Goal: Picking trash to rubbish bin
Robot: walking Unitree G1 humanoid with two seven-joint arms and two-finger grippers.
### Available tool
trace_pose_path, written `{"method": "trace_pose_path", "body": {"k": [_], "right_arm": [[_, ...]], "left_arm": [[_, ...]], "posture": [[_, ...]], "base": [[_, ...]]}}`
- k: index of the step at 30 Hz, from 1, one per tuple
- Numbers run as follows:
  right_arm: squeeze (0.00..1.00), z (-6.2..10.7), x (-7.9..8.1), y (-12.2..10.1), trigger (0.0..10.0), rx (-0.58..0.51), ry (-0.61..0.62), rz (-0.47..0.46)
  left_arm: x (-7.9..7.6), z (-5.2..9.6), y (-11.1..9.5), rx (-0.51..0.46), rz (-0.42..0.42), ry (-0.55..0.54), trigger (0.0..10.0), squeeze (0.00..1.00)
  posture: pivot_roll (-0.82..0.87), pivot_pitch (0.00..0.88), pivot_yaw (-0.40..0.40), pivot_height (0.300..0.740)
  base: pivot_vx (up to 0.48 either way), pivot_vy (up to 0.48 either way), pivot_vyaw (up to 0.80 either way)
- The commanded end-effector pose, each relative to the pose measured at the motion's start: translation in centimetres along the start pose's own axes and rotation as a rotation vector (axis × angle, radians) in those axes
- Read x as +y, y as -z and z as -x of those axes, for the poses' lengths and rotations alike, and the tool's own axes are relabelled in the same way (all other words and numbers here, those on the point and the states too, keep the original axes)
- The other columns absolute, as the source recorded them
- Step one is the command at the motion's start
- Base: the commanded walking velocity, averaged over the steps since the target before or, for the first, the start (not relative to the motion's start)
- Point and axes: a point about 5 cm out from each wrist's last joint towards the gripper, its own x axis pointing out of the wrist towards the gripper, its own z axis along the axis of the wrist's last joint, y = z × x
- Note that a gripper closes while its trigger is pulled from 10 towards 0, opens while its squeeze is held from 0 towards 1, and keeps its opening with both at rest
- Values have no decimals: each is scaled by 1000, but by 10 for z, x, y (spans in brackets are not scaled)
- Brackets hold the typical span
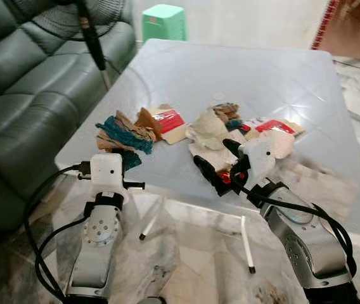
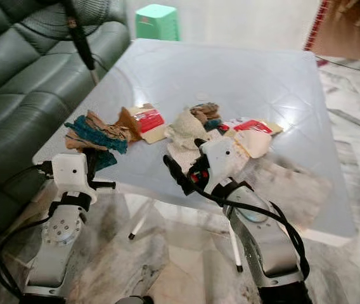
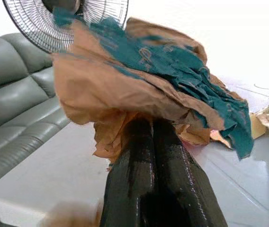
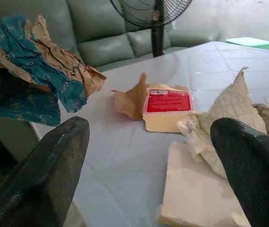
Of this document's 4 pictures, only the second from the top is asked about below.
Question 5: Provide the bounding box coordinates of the round cream paper piece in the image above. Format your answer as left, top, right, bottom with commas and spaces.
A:
234, 130, 273, 159

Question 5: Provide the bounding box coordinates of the black standing fan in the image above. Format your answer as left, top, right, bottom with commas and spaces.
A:
9, 0, 125, 86

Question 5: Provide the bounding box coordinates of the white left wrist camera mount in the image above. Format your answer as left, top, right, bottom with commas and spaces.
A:
51, 154, 97, 203

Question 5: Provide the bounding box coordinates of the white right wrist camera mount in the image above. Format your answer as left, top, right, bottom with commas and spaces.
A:
201, 137, 239, 189

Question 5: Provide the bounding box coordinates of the red and white flat packet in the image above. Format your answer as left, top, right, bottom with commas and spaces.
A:
217, 117, 283, 137

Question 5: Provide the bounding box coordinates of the green plastic stool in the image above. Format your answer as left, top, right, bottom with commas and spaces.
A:
134, 4, 181, 42

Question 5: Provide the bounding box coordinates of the brown paper with red packet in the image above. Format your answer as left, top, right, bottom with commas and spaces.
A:
118, 104, 168, 144

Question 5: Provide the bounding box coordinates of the white table leg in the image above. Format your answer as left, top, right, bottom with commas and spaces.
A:
228, 225, 244, 273
128, 201, 152, 240

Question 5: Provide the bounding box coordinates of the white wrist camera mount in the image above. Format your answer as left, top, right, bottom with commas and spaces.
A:
51, 154, 97, 203
201, 137, 239, 189

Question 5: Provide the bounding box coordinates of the brown rug with red border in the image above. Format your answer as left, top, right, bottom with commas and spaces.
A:
304, 0, 360, 61

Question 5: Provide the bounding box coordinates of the small brown crumpled wrapper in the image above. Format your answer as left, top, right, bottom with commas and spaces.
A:
190, 102, 224, 132

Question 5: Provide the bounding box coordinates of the cream crumpled paper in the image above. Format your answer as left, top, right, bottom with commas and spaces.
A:
167, 110, 211, 159

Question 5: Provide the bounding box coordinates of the grey-green leather sofa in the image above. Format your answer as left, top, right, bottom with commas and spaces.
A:
0, 0, 131, 219

